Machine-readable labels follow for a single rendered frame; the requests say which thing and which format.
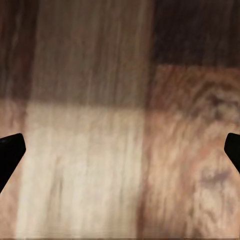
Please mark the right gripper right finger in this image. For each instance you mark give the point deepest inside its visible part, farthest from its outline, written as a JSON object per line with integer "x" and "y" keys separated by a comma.
{"x": 232, "y": 149}

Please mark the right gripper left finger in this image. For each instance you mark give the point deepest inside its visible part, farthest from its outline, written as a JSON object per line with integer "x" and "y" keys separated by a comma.
{"x": 12, "y": 149}

